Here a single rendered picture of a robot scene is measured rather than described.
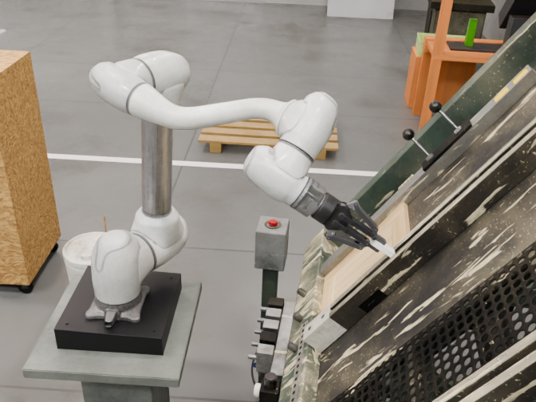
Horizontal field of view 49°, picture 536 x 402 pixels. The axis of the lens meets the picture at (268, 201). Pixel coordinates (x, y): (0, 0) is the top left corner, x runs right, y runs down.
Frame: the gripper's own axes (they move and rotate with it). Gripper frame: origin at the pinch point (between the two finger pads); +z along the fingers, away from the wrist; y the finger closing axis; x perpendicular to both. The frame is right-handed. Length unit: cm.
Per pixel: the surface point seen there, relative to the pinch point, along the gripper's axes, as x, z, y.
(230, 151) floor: 336, -34, -126
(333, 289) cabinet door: 33.7, 9.4, -34.7
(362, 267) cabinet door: 29.6, 10.5, -20.3
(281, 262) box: 67, -3, -53
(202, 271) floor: 168, -13, -138
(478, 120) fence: 38, 11, 36
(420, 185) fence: 41.3, 11.4, 9.4
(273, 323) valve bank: 36, 2, -59
